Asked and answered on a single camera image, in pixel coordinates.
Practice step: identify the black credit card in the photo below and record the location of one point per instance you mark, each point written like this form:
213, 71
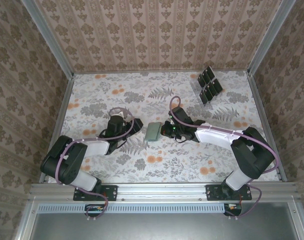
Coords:
213, 88
204, 97
208, 92
217, 85
211, 70
208, 73
204, 77

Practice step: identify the grey metal panel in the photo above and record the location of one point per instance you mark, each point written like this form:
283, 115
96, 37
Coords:
162, 226

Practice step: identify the aluminium mounting rail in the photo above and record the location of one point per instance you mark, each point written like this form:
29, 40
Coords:
162, 191

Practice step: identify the aluminium table side rail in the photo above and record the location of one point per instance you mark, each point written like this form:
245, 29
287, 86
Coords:
264, 120
64, 112

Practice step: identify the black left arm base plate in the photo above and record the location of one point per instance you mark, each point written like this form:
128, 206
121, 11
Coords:
112, 192

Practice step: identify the grey green card holder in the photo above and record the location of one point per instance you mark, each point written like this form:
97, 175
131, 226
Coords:
152, 132

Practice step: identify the black battery holder rack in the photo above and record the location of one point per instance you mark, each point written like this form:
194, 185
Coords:
195, 87

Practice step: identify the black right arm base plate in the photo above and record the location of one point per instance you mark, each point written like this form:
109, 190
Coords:
212, 192

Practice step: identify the aluminium frame post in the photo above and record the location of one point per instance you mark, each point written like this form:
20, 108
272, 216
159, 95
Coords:
49, 37
269, 37

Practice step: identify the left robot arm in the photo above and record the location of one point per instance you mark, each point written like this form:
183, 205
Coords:
97, 147

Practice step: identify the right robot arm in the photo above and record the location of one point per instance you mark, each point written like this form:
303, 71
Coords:
212, 136

